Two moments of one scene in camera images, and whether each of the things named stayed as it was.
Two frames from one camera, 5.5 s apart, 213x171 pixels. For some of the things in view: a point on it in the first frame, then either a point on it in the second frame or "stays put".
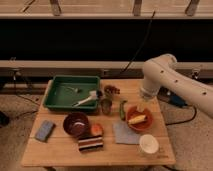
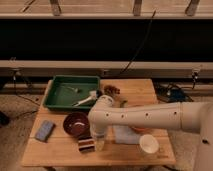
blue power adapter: (169, 97) stays put
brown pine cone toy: (111, 89) stays put
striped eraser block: (90, 143) stays put
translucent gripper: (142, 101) to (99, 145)
